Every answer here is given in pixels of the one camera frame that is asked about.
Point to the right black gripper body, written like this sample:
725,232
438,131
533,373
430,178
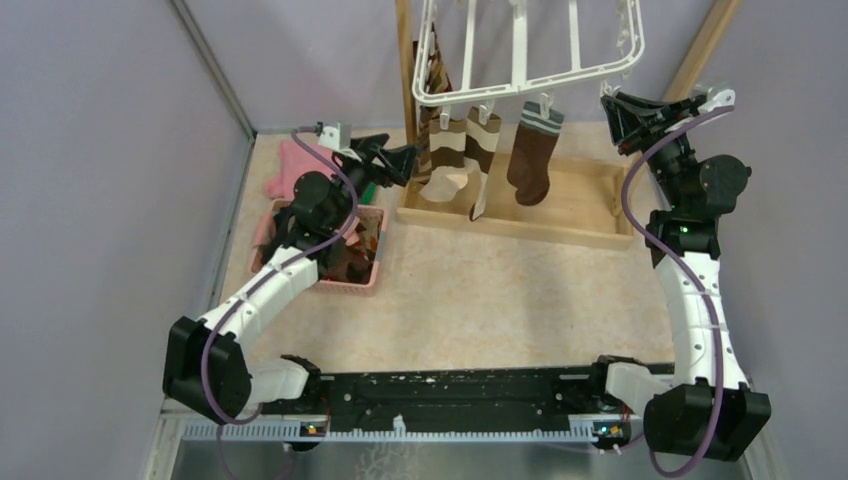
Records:
659,124

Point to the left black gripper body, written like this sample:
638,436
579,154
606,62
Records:
360,174

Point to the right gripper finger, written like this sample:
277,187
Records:
645,107
625,128

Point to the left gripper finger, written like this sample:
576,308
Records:
371,145
397,165

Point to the white clip hanger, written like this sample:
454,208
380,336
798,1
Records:
530,53

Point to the dark brown grey-cuffed sock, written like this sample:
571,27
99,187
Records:
534,143

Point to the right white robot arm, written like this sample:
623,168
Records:
708,409

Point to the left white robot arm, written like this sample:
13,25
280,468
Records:
206,368

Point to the wooden hanger stand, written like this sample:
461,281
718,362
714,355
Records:
587,206

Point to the green cloth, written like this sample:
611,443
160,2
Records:
368,195

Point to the brown cream striped sock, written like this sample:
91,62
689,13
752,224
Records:
481,145
448,173

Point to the pink towel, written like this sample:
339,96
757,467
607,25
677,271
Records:
294,162

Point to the red patterned sock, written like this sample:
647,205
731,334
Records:
356,262

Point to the pink plastic basket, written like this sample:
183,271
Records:
267,228

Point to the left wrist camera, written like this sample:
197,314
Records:
335,136

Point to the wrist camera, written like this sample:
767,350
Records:
335,136
715,96

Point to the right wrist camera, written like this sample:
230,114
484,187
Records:
715,96

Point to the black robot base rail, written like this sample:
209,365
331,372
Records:
555,404

